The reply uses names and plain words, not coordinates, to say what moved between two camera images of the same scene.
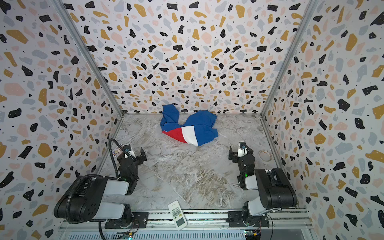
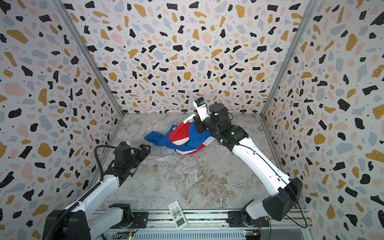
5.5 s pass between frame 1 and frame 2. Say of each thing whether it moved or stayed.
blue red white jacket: moved
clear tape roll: stayed
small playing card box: stayed
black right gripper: moved
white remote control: stayed
